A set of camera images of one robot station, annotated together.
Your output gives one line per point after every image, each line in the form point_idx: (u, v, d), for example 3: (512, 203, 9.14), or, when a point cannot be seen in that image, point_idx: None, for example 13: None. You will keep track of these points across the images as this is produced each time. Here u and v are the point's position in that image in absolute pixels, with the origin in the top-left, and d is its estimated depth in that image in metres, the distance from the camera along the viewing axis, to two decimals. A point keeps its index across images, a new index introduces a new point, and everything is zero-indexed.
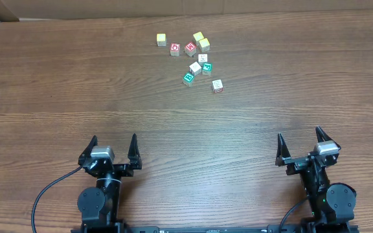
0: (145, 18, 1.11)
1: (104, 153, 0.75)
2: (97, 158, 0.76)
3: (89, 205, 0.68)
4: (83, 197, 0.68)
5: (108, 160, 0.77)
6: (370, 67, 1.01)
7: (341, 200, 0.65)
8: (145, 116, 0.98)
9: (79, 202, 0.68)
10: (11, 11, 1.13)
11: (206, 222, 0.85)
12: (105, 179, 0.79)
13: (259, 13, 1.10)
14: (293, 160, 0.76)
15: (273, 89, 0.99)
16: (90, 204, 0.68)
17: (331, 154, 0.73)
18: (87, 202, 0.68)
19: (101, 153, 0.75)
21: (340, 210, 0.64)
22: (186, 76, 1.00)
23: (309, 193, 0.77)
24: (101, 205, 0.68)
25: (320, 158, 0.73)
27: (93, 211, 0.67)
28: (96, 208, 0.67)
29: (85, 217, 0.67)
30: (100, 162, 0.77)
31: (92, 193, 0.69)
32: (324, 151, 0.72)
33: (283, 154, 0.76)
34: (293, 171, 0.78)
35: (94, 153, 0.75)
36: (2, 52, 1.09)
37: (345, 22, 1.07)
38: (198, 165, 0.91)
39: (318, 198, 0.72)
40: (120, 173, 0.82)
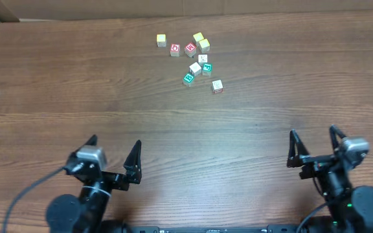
0: (145, 19, 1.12)
1: (92, 156, 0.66)
2: (83, 160, 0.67)
3: (61, 217, 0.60)
4: (54, 208, 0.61)
5: (96, 164, 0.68)
6: (370, 67, 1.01)
7: (370, 205, 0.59)
8: (145, 116, 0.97)
9: (48, 213, 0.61)
10: (11, 11, 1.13)
11: (206, 222, 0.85)
12: (91, 188, 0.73)
13: (259, 13, 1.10)
14: (313, 159, 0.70)
15: (273, 90, 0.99)
16: (62, 216, 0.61)
17: (362, 153, 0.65)
18: (57, 214, 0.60)
19: (89, 155, 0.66)
21: (370, 216, 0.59)
22: (186, 76, 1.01)
23: (327, 197, 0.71)
24: (75, 217, 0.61)
25: (350, 155, 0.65)
27: (65, 226, 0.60)
28: (68, 220, 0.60)
29: (54, 232, 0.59)
30: (86, 166, 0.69)
31: (66, 203, 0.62)
32: (355, 148, 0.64)
33: (303, 153, 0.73)
34: (313, 167, 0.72)
35: (81, 153, 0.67)
36: (2, 52, 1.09)
37: (345, 22, 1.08)
38: (199, 165, 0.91)
39: (342, 202, 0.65)
40: (111, 184, 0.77)
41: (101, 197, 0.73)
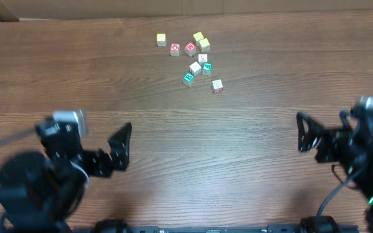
0: (144, 18, 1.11)
1: (72, 116, 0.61)
2: (61, 122, 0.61)
3: (19, 170, 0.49)
4: (13, 162, 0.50)
5: (74, 125, 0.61)
6: (370, 67, 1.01)
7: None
8: (145, 116, 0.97)
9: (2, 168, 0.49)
10: (11, 11, 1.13)
11: (206, 222, 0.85)
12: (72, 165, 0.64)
13: (259, 13, 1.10)
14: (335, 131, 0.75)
15: (273, 89, 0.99)
16: (17, 169, 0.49)
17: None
18: (13, 167, 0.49)
19: (68, 115, 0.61)
21: None
22: (186, 75, 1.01)
23: None
24: (37, 171, 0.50)
25: None
27: (21, 180, 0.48)
28: (26, 173, 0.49)
29: (6, 187, 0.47)
30: (63, 131, 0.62)
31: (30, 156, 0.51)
32: (367, 106, 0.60)
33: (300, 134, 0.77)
34: (322, 145, 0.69)
35: (59, 114, 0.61)
36: (2, 52, 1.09)
37: (345, 22, 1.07)
38: (198, 165, 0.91)
39: None
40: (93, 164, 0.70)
41: (77, 178, 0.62)
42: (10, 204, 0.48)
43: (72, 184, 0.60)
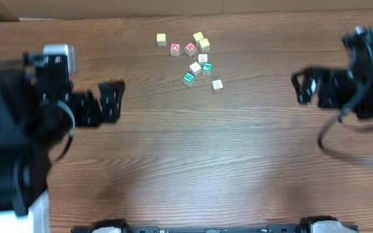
0: (144, 18, 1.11)
1: (61, 49, 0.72)
2: (50, 55, 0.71)
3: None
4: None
5: (63, 59, 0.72)
6: None
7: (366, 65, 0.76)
8: (145, 116, 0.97)
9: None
10: (10, 11, 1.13)
11: (206, 222, 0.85)
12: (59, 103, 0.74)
13: (259, 13, 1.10)
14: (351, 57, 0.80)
15: (273, 90, 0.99)
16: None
17: (372, 35, 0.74)
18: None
19: (59, 48, 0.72)
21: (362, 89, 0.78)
22: (186, 76, 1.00)
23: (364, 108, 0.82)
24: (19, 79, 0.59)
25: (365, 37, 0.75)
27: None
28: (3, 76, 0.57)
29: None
30: (52, 61, 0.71)
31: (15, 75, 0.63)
32: (363, 32, 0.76)
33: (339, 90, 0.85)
34: (321, 88, 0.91)
35: (49, 48, 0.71)
36: (2, 52, 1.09)
37: (345, 22, 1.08)
38: (198, 165, 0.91)
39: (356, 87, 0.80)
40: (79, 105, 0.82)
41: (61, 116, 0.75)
42: None
43: (56, 118, 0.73)
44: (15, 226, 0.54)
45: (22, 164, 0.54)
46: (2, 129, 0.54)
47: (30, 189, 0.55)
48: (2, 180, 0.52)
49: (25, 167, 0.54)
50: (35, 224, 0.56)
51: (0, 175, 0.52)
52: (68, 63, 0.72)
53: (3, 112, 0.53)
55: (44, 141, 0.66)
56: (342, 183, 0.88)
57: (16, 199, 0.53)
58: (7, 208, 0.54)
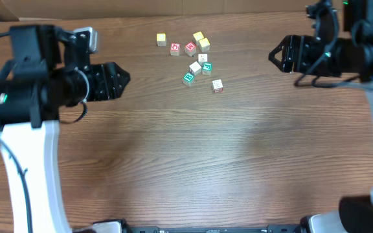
0: (144, 18, 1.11)
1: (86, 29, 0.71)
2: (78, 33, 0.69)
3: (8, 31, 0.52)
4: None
5: (86, 35, 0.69)
6: None
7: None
8: (145, 116, 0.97)
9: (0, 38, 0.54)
10: (10, 11, 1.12)
11: (206, 222, 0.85)
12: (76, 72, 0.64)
13: (259, 13, 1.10)
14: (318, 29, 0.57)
15: (273, 89, 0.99)
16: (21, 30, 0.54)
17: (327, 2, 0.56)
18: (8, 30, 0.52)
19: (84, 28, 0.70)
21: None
22: (186, 75, 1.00)
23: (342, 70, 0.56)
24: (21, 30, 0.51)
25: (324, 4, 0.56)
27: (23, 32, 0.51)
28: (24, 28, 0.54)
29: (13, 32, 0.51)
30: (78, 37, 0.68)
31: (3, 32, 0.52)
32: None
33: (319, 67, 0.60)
34: None
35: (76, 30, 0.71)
36: (1, 52, 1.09)
37: None
38: (198, 165, 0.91)
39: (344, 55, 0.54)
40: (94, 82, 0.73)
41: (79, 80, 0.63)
42: (17, 43, 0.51)
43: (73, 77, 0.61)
44: (29, 134, 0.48)
45: (59, 83, 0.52)
46: (29, 63, 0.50)
47: (48, 107, 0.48)
48: (24, 99, 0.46)
49: (43, 87, 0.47)
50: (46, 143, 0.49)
51: (24, 87, 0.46)
52: (91, 40, 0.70)
53: (32, 42, 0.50)
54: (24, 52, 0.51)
55: (79, 88, 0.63)
56: (342, 184, 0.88)
57: (33, 109, 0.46)
58: (24, 114, 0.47)
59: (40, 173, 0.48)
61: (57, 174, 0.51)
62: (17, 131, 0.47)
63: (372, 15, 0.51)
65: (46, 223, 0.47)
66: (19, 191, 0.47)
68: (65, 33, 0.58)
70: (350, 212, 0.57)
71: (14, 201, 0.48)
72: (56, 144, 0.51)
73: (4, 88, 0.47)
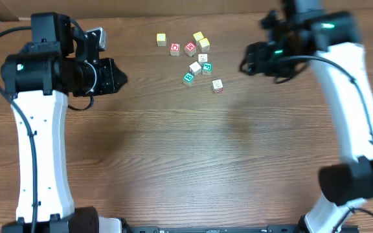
0: (144, 18, 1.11)
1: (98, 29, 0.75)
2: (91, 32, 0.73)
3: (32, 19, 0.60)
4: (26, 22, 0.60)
5: (97, 33, 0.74)
6: (372, 67, 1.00)
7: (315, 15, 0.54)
8: (145, 116, 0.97)
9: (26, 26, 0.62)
10: (11, 11, 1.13)
11: (206, 222, 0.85)
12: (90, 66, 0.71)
13: (259, 13, 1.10)
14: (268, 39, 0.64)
15: (273, 89, 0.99)
16: None
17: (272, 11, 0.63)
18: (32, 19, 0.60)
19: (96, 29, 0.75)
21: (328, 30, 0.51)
22: (186, 75, 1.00)
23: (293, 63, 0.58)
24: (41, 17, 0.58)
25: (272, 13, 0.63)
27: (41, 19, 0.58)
28: None
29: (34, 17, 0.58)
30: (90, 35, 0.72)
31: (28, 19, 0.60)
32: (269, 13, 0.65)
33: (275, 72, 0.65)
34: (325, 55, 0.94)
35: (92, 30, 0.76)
36: (2, 52, 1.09)
37: None
38: (199, 165, 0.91)
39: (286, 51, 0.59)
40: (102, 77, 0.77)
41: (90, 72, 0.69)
42: (36, 27, 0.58)
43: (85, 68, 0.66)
44: (41, 99, 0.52)
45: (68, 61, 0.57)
46: (45, 46, 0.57)
47: (59, 81, 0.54)
48: (40, 70, 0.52)
49: (56, 61, 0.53)
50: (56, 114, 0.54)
51: (40, 60, 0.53)
52: (101, 38, 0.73)
53: (50, 27, 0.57)
54: (43, 35, 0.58)
55: (89, 77, 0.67)
56: None
57: (47, 79, 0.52)
58: (35, 83, 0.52)
59: (47, 136, 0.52)
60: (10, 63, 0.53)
61: (61, 140, 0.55)
62: (26, 96, 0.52)
63: (304, 6, 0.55)
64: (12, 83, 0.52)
65: (51, 182, 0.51)
66: (27, 152, 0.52)
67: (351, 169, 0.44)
68: (78, 28, 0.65)
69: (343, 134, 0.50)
70: (326, 184, 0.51)
71: (22, 161, 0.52)
72: (63, 112, 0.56)
73: (21, 60, 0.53)
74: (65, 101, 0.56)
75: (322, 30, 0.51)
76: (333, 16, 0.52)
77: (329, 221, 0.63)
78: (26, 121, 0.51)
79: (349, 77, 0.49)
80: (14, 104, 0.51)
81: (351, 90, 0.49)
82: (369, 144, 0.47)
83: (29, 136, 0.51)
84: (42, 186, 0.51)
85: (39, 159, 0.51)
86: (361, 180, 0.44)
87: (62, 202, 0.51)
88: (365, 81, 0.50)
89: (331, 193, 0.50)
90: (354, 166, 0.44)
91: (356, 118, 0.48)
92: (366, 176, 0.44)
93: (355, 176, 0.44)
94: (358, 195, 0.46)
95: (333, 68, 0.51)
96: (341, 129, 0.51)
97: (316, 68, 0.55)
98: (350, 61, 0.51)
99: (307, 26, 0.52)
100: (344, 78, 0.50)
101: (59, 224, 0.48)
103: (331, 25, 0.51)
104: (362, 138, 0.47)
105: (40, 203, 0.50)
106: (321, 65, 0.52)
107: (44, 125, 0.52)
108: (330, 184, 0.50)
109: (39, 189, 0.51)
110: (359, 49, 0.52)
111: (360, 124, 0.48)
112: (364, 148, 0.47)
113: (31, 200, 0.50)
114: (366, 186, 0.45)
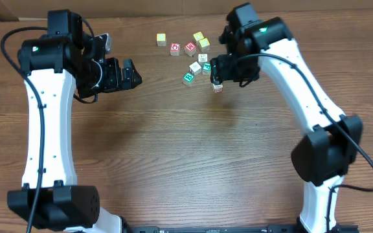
0: (144, 18, 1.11)
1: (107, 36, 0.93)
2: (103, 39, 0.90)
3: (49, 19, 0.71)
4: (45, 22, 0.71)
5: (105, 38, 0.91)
6: (370, 67, 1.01)
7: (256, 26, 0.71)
8: (145, 116, 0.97)
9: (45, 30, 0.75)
10: (11, 11, 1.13)
11: (206, 222, 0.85)
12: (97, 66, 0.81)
13: (259, 12, 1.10)
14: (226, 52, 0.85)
15: (273, 90, 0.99)
16: None
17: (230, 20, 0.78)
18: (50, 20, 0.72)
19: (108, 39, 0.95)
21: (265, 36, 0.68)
22: (186, 75, 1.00)
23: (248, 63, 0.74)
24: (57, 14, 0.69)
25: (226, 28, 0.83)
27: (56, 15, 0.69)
28: None
29: (51, 14, 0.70)
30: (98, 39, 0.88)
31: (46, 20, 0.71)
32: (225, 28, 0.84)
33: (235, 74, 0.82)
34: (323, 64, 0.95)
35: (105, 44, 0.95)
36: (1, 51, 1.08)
37: (345, 22, 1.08)
38: (198, 165, 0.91)
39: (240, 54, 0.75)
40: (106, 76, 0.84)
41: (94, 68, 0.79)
42: (52, 22, 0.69)
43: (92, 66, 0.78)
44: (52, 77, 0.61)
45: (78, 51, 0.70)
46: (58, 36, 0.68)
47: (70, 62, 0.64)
48: (54, 50, 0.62)
49: (67, 46, 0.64)
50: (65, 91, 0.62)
51: (53, 43, 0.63)
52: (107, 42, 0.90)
53: (65, 22, 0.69)
54: (57, 30, 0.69)
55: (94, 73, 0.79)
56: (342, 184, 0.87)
57: (59, 58, 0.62)
58: (48, 65, 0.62)
59: (55, 110, 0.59)
60: (26, 47, 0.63)
61: (68, 120, 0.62)
62: (39, 76, 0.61)
63: (244, 21, 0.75)
64: (26, 63, 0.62)
65: (56, 151, 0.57)
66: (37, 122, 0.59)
67: (311, 138, 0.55)
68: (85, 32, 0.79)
69: (298, 114, 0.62)
70: (298, 166, 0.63)
71: (31, 133, 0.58)
72: (70, 94, 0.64)
73: (37, 43, 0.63)
74: (72, 85, 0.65)
75: (261, 36, 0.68)
76: (267, 24, 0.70)
77: (318, 210, 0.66)
78: (37, 95, 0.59)
79: (290, 64, 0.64)
80: (27, 79, 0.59)
81: (294, 75, 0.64)
82: (320, 114, 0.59)
83: (39, 108, 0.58)
84: (48, 155, 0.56)
85: (46, 130, 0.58)
86: (318, 144, 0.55)
87: (65, 171, 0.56)
88: (303, 65, 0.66)
89: (305, 171, 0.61)
90: (311, 135, 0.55)
91: (302, 97, 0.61)
92: (322, 139, 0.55)
93: (315, 142, 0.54)
94: (322, 160, 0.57)
95: (276, 61, 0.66)
96: (296, 110, 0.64)
97: (265, 66, 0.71)
98: (289, 54, 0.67)
99: (250, 35, 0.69)
100: (287, 66, 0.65)
101: (61, 189, 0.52)
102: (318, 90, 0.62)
103: (265, 29, 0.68)
104: (313, 111, 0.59)
105: (45, 171, 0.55)
106: (271, 63, 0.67)
107: (53, 99, 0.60)
108: (301, 162, 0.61)
109: (45, 157, 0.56)
110: (293, 43, 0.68)
111: (307, 100, 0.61)
112: (317, 118, 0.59)
113: (37, 167, 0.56)
114: (324, 149, 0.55)
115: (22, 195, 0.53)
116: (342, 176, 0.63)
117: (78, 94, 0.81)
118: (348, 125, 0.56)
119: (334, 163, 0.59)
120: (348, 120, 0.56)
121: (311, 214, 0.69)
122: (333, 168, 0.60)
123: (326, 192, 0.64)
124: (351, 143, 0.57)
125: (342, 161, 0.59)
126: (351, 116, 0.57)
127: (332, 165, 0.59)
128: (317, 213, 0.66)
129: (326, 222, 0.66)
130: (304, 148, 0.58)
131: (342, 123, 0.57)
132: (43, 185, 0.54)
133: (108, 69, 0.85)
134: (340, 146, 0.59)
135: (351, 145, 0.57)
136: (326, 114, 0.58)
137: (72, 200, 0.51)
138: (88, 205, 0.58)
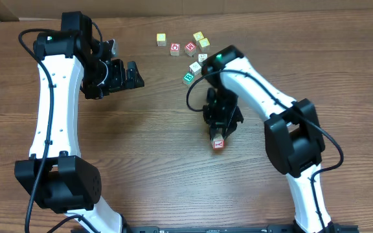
0: (144, 18, 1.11)
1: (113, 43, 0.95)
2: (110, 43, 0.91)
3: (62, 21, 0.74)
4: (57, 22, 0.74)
5: (111, 43, 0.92)
6: (370, 67, 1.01)
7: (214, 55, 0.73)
8: (145, 116, 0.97)
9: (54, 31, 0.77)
10: (11, 11, 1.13)
11: (206, 222, 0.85)
12: (106, 68, 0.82)
13: (259, 12, 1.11)
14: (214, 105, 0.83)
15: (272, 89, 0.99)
16: None
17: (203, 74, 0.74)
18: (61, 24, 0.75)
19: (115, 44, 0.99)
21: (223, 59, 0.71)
22: (186, 75, 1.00)
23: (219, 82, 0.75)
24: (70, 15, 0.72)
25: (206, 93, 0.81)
27: (70, 16, 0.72)
28: None
29: (64, 14, 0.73)
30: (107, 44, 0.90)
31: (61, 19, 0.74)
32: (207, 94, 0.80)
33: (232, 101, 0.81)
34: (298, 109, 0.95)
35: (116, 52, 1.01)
36: (1, 51, 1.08)
37: (345, 22, 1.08)
38: (198, 165, 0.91)
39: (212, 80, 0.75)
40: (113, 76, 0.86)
41: (101, 66, 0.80)
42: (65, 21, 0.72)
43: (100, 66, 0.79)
44: (63, 60, 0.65)
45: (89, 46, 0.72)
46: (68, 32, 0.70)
47: (81, 54, 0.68)
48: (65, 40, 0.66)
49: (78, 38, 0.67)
50: (73, 74, 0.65)
51: (65, 35, 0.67)
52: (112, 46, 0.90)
53: (77, 21, 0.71)
54: (69, 27, 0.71)
55: (101, 71, 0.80)
56: (342, 183, 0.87)
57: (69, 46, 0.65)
58: (60, 51, 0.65)
59: (65, 89, 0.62)
60: (42, 37, 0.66)
61: (75, 103, 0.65)
62: (52, 60, 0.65)
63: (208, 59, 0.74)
64: (41, 50, 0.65)
65: (63, 125, 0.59)
66: (47, 99, 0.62)
67: (269, 124, 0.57)
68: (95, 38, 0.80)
69: (259, 111, 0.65)
70: (274, 159, 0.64)
71: (42, 109, 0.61)
72: (79, 81, 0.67)
73: (52, 35, 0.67)
74: (81, 71, 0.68)
75: (218, 61, 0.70)
76: (223, 50, 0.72)
77: (307, 206, 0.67)
78: (48, 74, 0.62)
79: (243, 74, 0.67)
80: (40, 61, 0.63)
81: (250, 82, 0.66)
82: (274, 105, 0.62)
83: (50, 87, 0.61)
84: (54, 129, 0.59)
85: (56, 107, 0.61)
86: (276, 127, 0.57)
87: (70, 144, 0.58)
88: (256, 74, 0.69)
89: (278, 160, 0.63)
90: (269, 121, 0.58)
91: (257, 94, 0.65)
92: (278, 123, 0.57)
93: (272, 125, 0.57)
94: (288, 145, 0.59)
95: (232, 74, 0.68)
96: (258, 110, 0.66)
97: (228, 85, 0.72)
98: (243, 67, 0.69)
99: (210, 62, 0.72)
100: (241, 77, 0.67)
101: (65, 159, 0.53)
102: (269, 87, 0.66)
103: (221, 55, 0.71)
104: (267, 103, 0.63)
105: (51, 143, 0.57)
106: (228, 77, 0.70)
107: (63, 81, 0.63)
108: (274, 155, 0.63)
109: (52, 131, 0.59)
110: (244, 59, 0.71)
111: (261, 96, 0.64)
112: (272, 108, 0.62)
113: (44, 139, 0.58)
114: (284, 133, 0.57)
115: (29, 165, 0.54)
116: (316, 164, 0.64)
117: (85, 95, 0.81)
118: (301, 108, 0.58)
119: (302, 150, 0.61)
120: (300, 104, 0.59)
121: (302, 211, 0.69)
122: (304, 155, 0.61)
123: (309, 183, 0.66)
124: (311, 125, 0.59)
125: (310, 147, 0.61)
126: (302, 100, 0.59)
127: (301, 151, 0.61)
128: (307, 208, 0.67)
129: (319, 217, 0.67)
130: (270, 137, 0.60)
131: (295, 107, 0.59)
132: (48, 155, 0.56)
133: (114, 70, 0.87)
134: (304, 133, 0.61)
135: (313, 129, 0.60)
136: (279, 103, 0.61)
137: (76, 170, 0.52)
138: (90, 185, 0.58)
